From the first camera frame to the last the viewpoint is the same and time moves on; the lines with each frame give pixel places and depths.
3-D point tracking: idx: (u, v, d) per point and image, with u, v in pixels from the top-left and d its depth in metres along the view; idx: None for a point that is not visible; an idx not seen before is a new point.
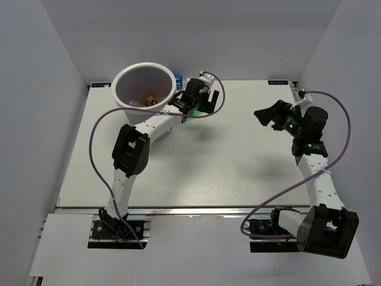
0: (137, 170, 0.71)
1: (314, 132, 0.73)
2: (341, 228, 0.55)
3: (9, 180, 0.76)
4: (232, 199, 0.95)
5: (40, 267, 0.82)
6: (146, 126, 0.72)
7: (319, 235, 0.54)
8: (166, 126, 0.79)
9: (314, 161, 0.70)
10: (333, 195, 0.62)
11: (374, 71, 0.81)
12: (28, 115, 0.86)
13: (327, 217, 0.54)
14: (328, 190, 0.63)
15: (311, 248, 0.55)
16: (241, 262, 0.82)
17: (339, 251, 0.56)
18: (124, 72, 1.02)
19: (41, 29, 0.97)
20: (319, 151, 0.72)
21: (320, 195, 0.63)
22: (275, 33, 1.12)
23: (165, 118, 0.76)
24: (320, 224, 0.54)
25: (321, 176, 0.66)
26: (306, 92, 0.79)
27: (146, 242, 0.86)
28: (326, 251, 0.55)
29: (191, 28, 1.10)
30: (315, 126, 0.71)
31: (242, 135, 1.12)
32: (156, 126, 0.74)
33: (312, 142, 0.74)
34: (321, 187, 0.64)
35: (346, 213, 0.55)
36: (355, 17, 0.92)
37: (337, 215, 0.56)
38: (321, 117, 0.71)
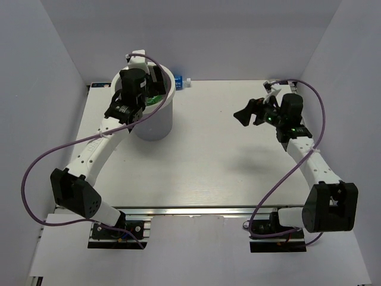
0: (88, 215, 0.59)
1: (293, 116, 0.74)
2: (343, 201, 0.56)
3: (11, 180, 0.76)
4: (232, 200, 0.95)
5: (40, 267, 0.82)
6: (80, 163, 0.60)
7: (326, 211, 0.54)
8: (109, 148, 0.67)
9: (302, 143, 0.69)
10: (328, 171, 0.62)
11: (372, 72, 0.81)
12: (28, 115, 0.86)
13: (328, 190, 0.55)
14: (322, 167, 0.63)
15: (321, 227, 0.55)
16: (241, 262, 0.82)
17: (346, 225, 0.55)
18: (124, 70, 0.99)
19: (41, 29, 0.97)
20: (303, 133, 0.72)
21: (317, 173, 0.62)
22: (276, 33, 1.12)
23: (104, 143, 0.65)
24: (324, 200, 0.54)
25: (312, 156, 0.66)
26: (271, 83, 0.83)
27: (146, 242, 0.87)
28: (334, 227, 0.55)
29: (191, 28, 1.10)
30: (294, 109, 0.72)
31: (242, 136, 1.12)
32: (94, 159, 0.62)
33: (294, 126, 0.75)
34: (315, 167, 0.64)
35: (345, 185, 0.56)
36: (354, 18, 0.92)
37: (337, 189, 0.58)
38: (297, 100, 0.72)
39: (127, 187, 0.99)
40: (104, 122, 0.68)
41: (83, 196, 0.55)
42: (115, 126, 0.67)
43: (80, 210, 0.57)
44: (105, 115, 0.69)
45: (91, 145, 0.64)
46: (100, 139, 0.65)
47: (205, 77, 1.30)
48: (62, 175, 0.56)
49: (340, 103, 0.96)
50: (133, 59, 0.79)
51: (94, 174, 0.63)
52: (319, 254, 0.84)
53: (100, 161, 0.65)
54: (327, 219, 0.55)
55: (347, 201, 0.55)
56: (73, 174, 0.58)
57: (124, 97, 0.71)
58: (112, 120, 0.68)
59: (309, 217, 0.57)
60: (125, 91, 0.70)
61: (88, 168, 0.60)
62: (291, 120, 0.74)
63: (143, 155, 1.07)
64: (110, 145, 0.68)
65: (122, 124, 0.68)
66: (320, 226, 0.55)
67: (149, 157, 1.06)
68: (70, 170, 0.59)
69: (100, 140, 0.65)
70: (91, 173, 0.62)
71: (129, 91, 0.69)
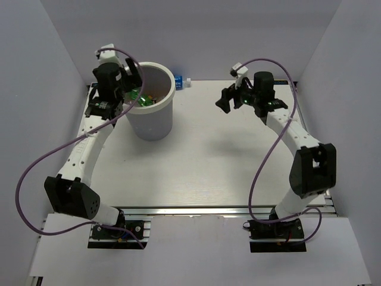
0: (90, 215, 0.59)
1: (267, 90, 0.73)
2: (324, 161, 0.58)
3: (11, 180, 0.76)
4: (232, 200, 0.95)
5: (40, 267, 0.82)
6: (72, 167, 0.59)
7: (310, 173, 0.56)
8: (97, 146, 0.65)
9: (280, 115, 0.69)
10: (308, 136, 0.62)
11: (372, 73, 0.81)
12: (28, 115, 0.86)
13: (309, 154, 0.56)
14: (302, 134, 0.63)
15: (308, 189, 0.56)
16: (241, 262, 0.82)
17: (329, 182, 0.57)
18: None
19: (40, 29, 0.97)
20: (279, 106, 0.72)
21: (297, 139, 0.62)
22: (276, 33, 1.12)
23: (91, 143, 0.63)
24: (307, 163, 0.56)
25: (291, 125, 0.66)
26: (236, 68, 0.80)
27: (146, 242, 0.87)
28: (319, 186, 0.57)
29: (191, 28, 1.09)
30: (267, 84, 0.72)
31: (242, 136, 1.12)
32: (84, 159, 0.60)
33: (271, 100, 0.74)
34: (296, 134, 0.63)
35: (324, 146, 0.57)
36: (354, 17, 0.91)
37: (317, 151, 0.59)
38: (266, 75, 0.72)
39: (127, 187, 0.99)
40: (86, 121, 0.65)
41: (82, 198, 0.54)
42: (99, 123, 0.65)
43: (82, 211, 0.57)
44: (85, 114, 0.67)
45: (78, 147, 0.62)
46: (86, 139, 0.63)
47: (205, 77, 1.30)
48: (57, 182, 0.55)
49: (340, 103, 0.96)
50: (102, 55, 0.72)
51: (87, 176, 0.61)
52: (319, 254, 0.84)
53: (91, 161, 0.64)
54: (312, 180, 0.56)
55: (328, 161, 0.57)
56: (67, 178, 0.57)
57: (102, 92, 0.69)
58: (95, 118, 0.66)
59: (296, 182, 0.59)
60: (102, 87, 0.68)
61: (81, 170, 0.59)
62: (265, 95, 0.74)
63: (143, 155, 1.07)
64: (97, 143, 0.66)
65: (106, 120, 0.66)
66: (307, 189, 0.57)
67: (148, 157, 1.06)
68: (63, 175, 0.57)
69: (86, 141, 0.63)
70: (85, 175, 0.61)
71: (106, 86, 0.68)
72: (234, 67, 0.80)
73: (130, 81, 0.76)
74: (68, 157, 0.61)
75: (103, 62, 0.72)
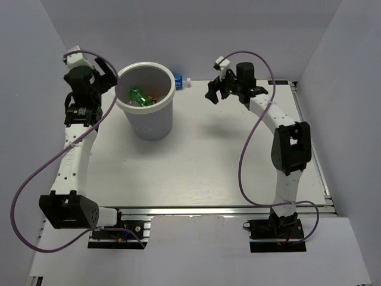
0: (91, 225, 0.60)
1: (249, 77, 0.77)
2: (301, 137, 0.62)
3: (11, 180, 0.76)
4: (233, 200, 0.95)
5: (40, 267, 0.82)
6: (63, 181, 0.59)
7: (289, 150, 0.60)
8: (86, 154, 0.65)
9: (260, 99, 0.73)
10: (286, 117, 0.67)
11: (372, 72, 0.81)
12: (28, 115, 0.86)
13: (287, 131, 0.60)
14: (280, 114, 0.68)
15: (289, 164, 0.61)
16: (241, 262, 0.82)
17: (306, 157, 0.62)
18: (123, 72, 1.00)
19: (40, 29, 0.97)
20: (261, 91, 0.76)
21: (277, 120, 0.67)
22: (275, 33, 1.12)
23: (79, 152, 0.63)
24: (286, 141, 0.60)
25: (271, 108, 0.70)
26: (218, 62, 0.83)
27: (146, 242, 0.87)
28: (297, 161, 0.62)
29: (191, 28, 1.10)
30: (249, 73, 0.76)
31: (242, 136, 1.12)
32: (76, 170, 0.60)
33: (252, 87, 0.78)
34: (275, 115, 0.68)
35: (300, 124, 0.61)
36: (354, 17, 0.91)
37: (294, 129, 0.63)
38: (247, 64, 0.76)
39: (127, 187, 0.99)
40: (68, 131, 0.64)
41: (81, 211, 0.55)
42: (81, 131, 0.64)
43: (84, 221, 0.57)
44: (66, 124, 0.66)
45: (66, 159, 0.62)
46: (72, 149, 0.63)
47: (205, 77, 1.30)
48: (52, 198, 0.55)
49: (340, 103, 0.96)
50: (69, 60, 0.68)
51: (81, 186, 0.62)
52: (319, 254, 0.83)
53: (83, 168, 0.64)
54: (292, 156, 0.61)
55: (305, 137, 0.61)
56: (62, 193, 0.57)
57: (77, 98, 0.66)
58: (77, 126, 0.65)
59: (277, 158, 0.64)
60: (77, 94, 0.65)
61: (74, 183, 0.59)
62: (247, 82, 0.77)
63: (143, 155, 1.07)
64: (86, 151, 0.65)
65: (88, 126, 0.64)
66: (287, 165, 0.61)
67: (148, 157, 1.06)
68: (58, 191, 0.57)
69: (73, 151, 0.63)
70: (79, 185, 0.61)
71: (82, 92, 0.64)
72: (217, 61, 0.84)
73: (103, 81, 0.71)
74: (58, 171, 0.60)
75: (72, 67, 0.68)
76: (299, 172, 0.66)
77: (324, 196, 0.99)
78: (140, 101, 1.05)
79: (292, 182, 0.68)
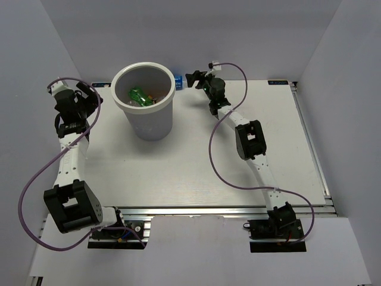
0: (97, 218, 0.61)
1: (219, 96, 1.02)
2: (255, 132, 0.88)
3: (11, 179, 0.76)
4: (233, 200, 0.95)
5: (40, 267, 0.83)
6: (65, 174, 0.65)
7: (246, 141, 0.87)
8: (81, 155, 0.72)
9: (224, 108, 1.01)
10: (243, 118, 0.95)
11: (371, 72, 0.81)
12: (28, 116, 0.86)
13: (243, 128, 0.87)
14: (239, 117, 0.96)
15: (249, 152, 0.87)
16: (241, 262, 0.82)
17: (261, 146, 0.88)
18: (122, 72, 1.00)
19: (41, 29, 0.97)
20: (225, 105, 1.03)
21: (236, 121, 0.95)
22: (275, 33, 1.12)
23: (75, 152, 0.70)
24: (243, 134, 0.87)
25: (231, 114, 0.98)
26: (214, 64, 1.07)
27: (146, 242, 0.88)
28: (256, 149, 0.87)
29: (191, 28, 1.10)
30: (219, 92, 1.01)
31: None
32: (75, 165, 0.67)
33: (220, 102, 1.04)
34: (235, 118, 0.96)
35: (253, 122, 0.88)
36: (355, 16, 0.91)
37: (250, 127, 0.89)
38: (220, 84, 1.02)
39: (126, 187, 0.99)
40: (63, 140, 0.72)
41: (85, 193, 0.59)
42: (75, 137, 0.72)
43: (90, 214, 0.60)
44: (59, 136, 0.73)
45: (65, 158, 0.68)
46: (69, 151, 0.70)
47: None
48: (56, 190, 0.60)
49: (340, 102, 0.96)
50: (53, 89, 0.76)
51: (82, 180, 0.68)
52: (319, 253, 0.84)
53: (81, 166, 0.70)
54: (250, 146, 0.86)
55: (258, 131, 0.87)
56: (67, 187, 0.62)
57: (65, 115, 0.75)
58: (71, 135, 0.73)
59: (240, 150, 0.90)
60: (64, 111, 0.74)
61: (75, 174, 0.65)
62: (217, 98, 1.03)
63: (143, 154, 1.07)
64: (81, 152, 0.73)
65: (80, 133, 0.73)
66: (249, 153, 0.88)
67: (148, 157, 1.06)
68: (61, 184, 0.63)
69: (70, 151, 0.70)
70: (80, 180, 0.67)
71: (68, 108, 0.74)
72: (213, 62, 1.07)
73: (88, 103, 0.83)
74: (59, 169, 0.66)
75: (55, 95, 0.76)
76: (264, 157, 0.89)
77: (324, 196, 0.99)
78: (140, 100, 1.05)
79: (262, 165, 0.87)
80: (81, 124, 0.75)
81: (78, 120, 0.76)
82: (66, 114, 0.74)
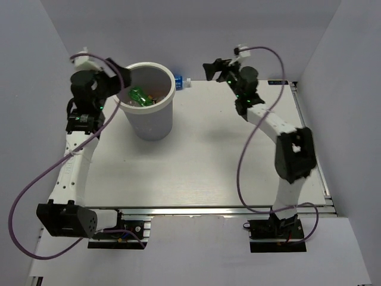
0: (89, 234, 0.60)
1: (250, 90, 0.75)
2: (304, 143, 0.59)
3: (11, 179, 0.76)
4: (233, 200, 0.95)
5: (40, 267, 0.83)
6: (63, 189, 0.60)
7: (291, 155, 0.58)
8: (86, 162, 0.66)
9: (258, 109, 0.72)
10: (286, 123, 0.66)
11: (372, 72, 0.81)
12: (28, 116, 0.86)
13: (284, 136, 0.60)
14: (280, 122, 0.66)
15: (293, 171, 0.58)
16: (241, 262, 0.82)
17: (312, 164, 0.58)
18: None
19: (40, 29, 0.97)
20: (257, 102, 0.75)
21: (277, 127, 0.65)
22: (275, 33, 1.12)
23: (77, 161, 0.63)
24: (286, 146, 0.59)
25: (268, 115, 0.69)
26: (240, 49, 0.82)
27: (146, 242, 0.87)
28: (303, 168, 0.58)
29: (191, 28, 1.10)
30: (251, 85, 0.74)
31: (242, 136, 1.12)
32: (75, 179, 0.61)
33: (250, 98, 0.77)
34: (274, 123, 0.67)
35: (302, 129, 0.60)
36: (355, 17, 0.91)
37: (296, 136, 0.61)
38: (251, 74, 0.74)
39: (127, 187, 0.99)
40: (69, 139, 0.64)
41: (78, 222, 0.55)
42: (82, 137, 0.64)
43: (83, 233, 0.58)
44: (66, 130, 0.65)
45: (66, 167, 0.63)
46: (72, 158, 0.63)
47: (205, 77, 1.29)
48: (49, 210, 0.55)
49: (340, 103, 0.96)
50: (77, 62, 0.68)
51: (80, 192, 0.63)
52: (318, 253, 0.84)
53: (82, 176, 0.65)
54: (295, 162, 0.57)
55: (307, 142, 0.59)
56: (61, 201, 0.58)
57: (79, 105, 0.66)
58: (80, 132, 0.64)
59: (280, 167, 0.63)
60: (79, 100, 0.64)
61: (72, 192, 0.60)
62: (248, 92, 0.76)
63: (143, 154, 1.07)
64: (85, 158, 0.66)
65: (90, 133, 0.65)
66: (293, 171, 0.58)
67: (148, 157, 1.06)
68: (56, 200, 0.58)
69: (72, 159, 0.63)
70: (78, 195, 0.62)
71: (83, 99, 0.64)
72: (239, 47, 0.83)
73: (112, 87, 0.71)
74: (58, 179, 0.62)
75: (78, 69, 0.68)
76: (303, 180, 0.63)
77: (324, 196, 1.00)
78: (140, 101, 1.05)
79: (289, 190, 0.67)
80: (94, 120, 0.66)
81: (93, 112, 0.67)
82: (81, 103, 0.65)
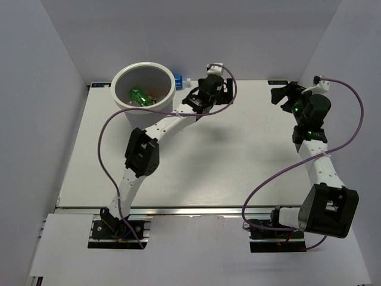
0: (146, 172, 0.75)
1: (315, 121, 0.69)
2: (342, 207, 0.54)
3: (10, 179, 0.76)
4: (233, 199, 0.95)
5: (40, 267, 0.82)
6: (156, 130, 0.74)
7: (321, 212, 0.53)
8: (176, 128, 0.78)
9: (314, 146, 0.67)
10: (333, 175, 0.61)
11: (372, 72, 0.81)
12: (27, 115, 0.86)
13: (327, 193, 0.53)
14: (328, 171, 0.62)
15: (312, 227, 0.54)
16: (241, 261, 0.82)
17: (339, 230, 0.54)
18: (124, 71, 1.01)
19: (41, 28, 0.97)
20: (319, 137, 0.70)
21: (321, 174, 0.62)
22: (276, 33, 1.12)
23: (175, 123, 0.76)
24: (322, 201, 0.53)
25: (321, 158, 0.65)
26: (321, 78, 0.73)
27: (146, 242, 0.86)
28: (328, 229, 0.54)
29: (191, 28, 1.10)
30: (317, 115, 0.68)
31: (243, 136, 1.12)
32: (166, 129, 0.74)
33: (312, 130, 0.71)
34: (321, 168, 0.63)
35: (347, 191, 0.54)
36: (354, 17, 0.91)
37: (338, 194, 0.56)
38: (322, 105, 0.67)
39: None
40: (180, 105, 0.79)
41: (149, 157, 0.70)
42: (189, 111, 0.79)
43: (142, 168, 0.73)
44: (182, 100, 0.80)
45: (167, 119, 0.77)
46: (174, 117, 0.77)
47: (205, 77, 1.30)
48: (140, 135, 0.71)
49: (341, 103, 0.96)
50: (211, 69, 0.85)
51: (163, 143, 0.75)
52: (318, 253, 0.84)
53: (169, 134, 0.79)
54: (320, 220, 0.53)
55: (346, 208, 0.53)
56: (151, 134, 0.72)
57: (200, 92, 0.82)
58: (189, 106, 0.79)
59: (304, 215, 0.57)
60: (202, 89, 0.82)
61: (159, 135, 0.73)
62: (311, 123, 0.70)
63: None
64: (177, 127, 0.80)
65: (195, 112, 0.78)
66: (312, 226, 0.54)
67: None
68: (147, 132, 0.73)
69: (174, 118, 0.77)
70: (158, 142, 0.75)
71: (206, 89, 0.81)
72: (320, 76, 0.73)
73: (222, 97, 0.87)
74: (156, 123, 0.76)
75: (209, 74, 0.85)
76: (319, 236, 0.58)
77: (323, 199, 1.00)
78: (140, 101, 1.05)
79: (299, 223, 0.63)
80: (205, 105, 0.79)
81: (206, 101, 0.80)
82: (203, 93, 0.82)
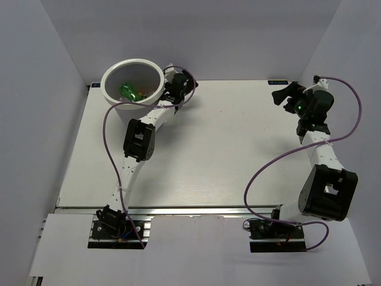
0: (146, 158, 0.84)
1: (319, 114, 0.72)
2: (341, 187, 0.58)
3: (11, 179, 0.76)
4: (233, 200, 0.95)
5: (40, 267, 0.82)
6: (149, 118, 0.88)
7: (319, 192, 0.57)
8: (162, 118, 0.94)
9: (317, 136, 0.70)
10: (333, 159, 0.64)
11: (371, 72, 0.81)
12: (27, 115, 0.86)
13: (327, 173, 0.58)
14: (328, 155, 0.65)
15: (311, 208, 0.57)
16: (241, 262, 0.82)
17: (337, 211, 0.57)
18: (112, 69, 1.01)
19: (40, 28, 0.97)
20: (322, 128, 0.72)
21: (322, 158, 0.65)
22: (275, 33, 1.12)
23: (162, 112, 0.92)
24: (321, 181, 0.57)
25: (321, 146, 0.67)
26: (321, 77, 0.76)
27: (146, 242, 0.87)
28: (327, 210, 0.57)
29: (191, 28, 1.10)
30: (320, 107, 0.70)
31: (243, 136, 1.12)
32: (157, 117, 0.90)
33: (316, 123, 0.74)
34: (322, 153, 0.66)
35: (346, 173, 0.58)
36: (354, 17, 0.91)
37: (338, 177, 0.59)
38: (325, 98, 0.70)
39: None
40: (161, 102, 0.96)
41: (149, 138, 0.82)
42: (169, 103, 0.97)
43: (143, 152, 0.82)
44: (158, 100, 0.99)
45: (155, 111, 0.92)
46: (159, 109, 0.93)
47: (205, 77, 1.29)
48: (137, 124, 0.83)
49: (341, 103, 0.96)
50: (167, 71, 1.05)
51: None
52: (318, 253, 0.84)
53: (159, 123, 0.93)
54: (319, 200, 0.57)
55: (345, 189, 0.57)
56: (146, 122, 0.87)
57: (171, 90, 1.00)
58: (167, 102, 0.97)
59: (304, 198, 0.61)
60: (172, 87, 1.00)
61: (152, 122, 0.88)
62: (314, 116, 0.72)
63: None
64: (164, 117, 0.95)
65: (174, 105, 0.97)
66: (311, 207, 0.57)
67: None
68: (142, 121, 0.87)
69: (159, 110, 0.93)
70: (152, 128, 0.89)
71: (175, 87, 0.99)
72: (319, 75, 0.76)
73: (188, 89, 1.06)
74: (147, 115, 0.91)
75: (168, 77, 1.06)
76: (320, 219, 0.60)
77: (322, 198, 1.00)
78: (131, 97, 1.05)
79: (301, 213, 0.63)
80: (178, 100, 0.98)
81: (178, 96, 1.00)
82: (173, 90, 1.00)
